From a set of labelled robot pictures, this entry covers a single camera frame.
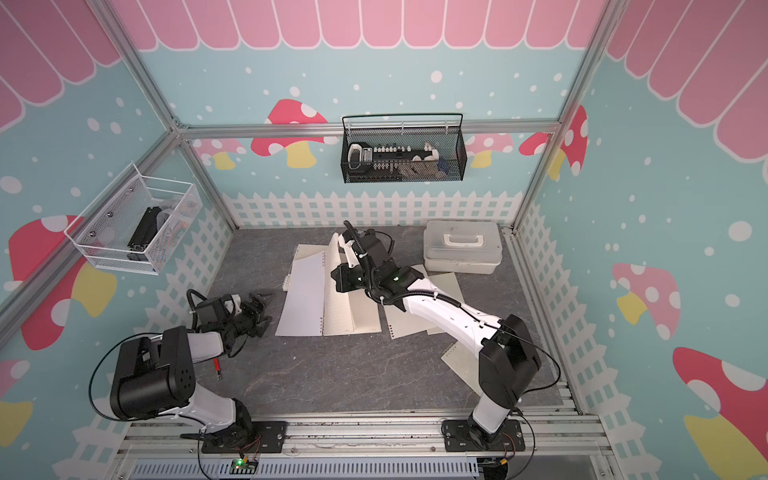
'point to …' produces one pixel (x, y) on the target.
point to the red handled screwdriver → (217, 366)
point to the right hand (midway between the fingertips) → (330, 274)
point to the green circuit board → (242, 466)
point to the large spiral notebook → (344, 313)
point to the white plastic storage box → (462, 247)
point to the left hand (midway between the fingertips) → (277, 306)
